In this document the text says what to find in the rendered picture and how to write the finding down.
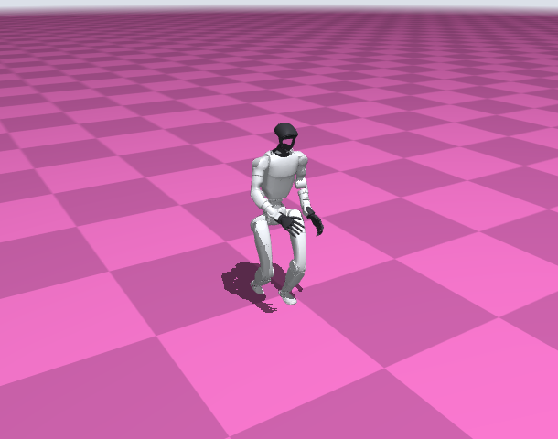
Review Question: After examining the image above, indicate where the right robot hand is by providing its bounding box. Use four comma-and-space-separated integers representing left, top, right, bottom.
274, 212, 304, 237

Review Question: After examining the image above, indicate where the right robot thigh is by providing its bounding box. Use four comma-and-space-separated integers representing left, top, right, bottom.
250, 214, 274, 280

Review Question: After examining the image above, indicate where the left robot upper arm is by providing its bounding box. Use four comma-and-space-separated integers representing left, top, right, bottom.
294, 151, 308, 189

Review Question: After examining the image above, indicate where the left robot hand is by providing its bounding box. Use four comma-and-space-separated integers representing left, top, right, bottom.
306, 207, 324, 236

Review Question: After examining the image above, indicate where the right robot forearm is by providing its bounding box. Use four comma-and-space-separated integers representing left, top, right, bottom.
252, 190, 282, 220

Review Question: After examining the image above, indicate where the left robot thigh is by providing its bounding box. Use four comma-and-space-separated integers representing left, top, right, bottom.
286, 209, 306, 273

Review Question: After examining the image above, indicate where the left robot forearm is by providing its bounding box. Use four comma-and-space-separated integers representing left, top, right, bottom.
298, 182, 312, 216

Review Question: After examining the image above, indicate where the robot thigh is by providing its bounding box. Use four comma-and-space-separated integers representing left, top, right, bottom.
286, 209, 306, 273
250, 214, 274, 280

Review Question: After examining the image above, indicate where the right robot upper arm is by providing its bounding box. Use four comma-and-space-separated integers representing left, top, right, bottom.
251, 155, 269, 200

